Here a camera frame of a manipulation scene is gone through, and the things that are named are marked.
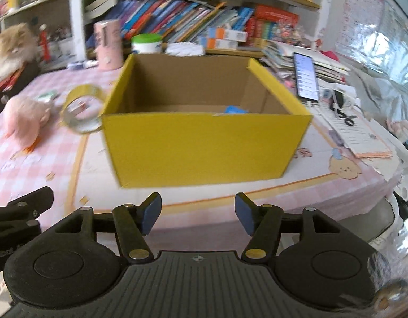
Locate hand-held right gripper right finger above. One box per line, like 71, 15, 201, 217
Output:
235, 192, 352, 262

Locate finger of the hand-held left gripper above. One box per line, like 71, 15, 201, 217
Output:
0, 186, 55, 236

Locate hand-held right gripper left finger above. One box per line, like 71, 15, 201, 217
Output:
51, 192, 163, 262

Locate yellow cardboard box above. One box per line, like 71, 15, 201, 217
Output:
101, 53, 313, 189

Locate pink plush toy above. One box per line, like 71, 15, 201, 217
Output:
4, 95, 53, 153

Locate yellow tape roll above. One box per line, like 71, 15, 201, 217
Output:
62, 85, 105, 134

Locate blue snack packet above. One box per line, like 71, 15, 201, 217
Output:
223, 105, 250, 115

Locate black bag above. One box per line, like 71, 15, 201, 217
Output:
0, 61, 42, 124

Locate grey round stool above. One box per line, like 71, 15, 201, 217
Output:
338, 197, 401, 241

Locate white printed paper sheet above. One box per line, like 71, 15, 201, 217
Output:
318, 104, 394, 160

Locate smartphone with lit screen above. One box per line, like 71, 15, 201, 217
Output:
292, 52, 321, 102

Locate fluffy cream cat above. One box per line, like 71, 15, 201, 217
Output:
0, 23, 41, 81

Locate red and white tube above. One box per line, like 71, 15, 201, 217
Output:
38, 24, 51, 63

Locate stack of books and papers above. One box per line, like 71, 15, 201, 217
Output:
262, 41, 351, 85

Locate orange and white carton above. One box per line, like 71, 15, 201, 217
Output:
207, 28, 248, 42
204, 38, 240, 50

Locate white jar with green lid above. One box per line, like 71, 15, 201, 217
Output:
131, 34, 163, 55

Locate pink cylindrical humidifier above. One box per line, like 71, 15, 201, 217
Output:
93, 19, 124, 71

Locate white and wooden bookshelf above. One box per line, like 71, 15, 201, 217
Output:
0, 0, 338, 71

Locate red boxed book set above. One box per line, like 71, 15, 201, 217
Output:
245, 5, 299, 46

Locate row of colourful books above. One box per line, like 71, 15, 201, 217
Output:
86, 0, 258, 44

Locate clear plastic sheet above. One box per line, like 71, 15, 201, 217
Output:
337, 5, 408, 110

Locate black handled scissors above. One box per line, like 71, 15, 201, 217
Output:
329, 101, 356, 127

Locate pink wall poster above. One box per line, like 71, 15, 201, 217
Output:
336, 0, 384, 61

